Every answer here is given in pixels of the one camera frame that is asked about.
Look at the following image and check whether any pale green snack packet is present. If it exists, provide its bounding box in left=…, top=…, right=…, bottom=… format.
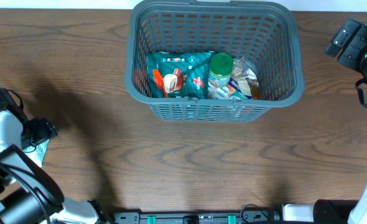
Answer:
left=23, top=140, right=50, bottom=167

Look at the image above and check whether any brown white snack pouch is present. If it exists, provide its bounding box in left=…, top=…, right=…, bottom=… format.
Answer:
left=230, top=57, right=260, bottom=100

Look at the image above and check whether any Kleenex tissue multipack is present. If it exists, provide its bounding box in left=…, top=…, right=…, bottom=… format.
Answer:
left=208, top=78, right=253, bottom=100

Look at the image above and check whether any green-lid Knorr seasoning jar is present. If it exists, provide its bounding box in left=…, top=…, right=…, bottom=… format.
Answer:
left=208, top=53, right=234, bottom=88

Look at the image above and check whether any green Nescafe coffee bag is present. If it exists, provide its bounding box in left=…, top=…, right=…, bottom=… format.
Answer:
left=147, top=51, right=214, bottom=99

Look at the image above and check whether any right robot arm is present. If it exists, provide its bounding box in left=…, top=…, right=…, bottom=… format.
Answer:
left=271, top=19, right=367, bottom=223

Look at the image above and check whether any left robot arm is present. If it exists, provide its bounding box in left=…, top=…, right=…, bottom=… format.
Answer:
left=0, top=88, right=114, bottom=223

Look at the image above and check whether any grey plastic basket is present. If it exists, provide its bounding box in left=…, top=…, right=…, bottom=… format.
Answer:
left=124, top=1, right=304, bottom=122

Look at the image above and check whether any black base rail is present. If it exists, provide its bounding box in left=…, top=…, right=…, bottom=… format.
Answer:
left=111, top=210, right=315, bottom=224

